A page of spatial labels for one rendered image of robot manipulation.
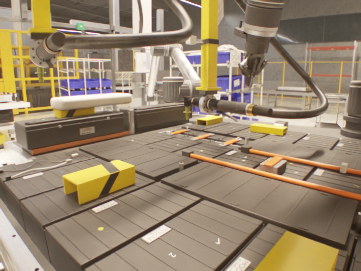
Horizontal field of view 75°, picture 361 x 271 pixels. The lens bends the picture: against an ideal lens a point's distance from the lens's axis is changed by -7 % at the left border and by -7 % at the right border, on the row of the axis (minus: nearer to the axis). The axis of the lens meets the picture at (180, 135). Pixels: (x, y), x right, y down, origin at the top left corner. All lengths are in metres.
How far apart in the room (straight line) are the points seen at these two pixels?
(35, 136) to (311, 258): 0.90
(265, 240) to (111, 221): 0.27
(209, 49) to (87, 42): 0.63
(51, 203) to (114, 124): 0.64
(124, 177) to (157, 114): 0.75
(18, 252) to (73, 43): 0.40
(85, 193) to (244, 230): 0.32
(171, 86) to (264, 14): 1.55
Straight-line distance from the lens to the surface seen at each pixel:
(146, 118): 1.26
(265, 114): 0.88
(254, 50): 0.84
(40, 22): 0.90
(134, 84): 3.81
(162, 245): 0.42
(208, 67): 1.07
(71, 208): 0.56
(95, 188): 0.57
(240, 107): 0.94
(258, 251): 0.42
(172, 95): 2.25
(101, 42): 0.55
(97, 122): 1.10
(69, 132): 1.05
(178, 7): 0.80
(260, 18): 0.80
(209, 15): 1.10
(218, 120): 1.43
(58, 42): 0.59
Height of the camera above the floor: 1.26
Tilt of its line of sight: 13 degrees down
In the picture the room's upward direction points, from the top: straight up
